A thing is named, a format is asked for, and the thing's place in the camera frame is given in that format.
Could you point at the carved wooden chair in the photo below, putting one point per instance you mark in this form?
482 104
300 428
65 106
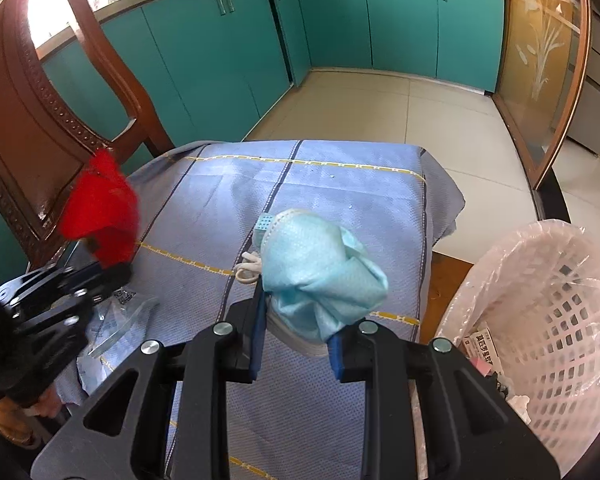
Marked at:
44 146

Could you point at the clear plastic snack bag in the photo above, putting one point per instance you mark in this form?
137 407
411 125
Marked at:
119 325

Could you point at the frosted glass sliding door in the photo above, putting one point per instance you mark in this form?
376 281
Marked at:
546 45

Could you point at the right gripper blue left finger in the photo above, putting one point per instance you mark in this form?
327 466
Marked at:
256 331

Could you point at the red snack wrapper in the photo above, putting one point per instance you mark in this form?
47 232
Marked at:
102 208

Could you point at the blue cloth on stool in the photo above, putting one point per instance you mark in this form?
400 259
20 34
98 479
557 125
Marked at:
198 208

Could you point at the white plastic trash basket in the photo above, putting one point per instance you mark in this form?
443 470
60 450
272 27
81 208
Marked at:
538 291

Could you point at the white medicine box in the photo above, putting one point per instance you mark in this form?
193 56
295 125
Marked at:
480 348

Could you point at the teal lower kitchen cabinets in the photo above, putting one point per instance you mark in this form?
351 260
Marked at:
215 68

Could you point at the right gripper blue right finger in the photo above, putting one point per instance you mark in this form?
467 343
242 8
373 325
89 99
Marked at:
335 353

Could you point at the silver refrigerator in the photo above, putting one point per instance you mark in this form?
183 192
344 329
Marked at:
585 125

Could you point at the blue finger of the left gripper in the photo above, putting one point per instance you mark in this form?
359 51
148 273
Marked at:
99 283

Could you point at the person's left hand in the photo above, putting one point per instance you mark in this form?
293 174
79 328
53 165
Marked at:
48 405

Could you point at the light blue face mask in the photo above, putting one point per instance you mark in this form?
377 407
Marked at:
317 276

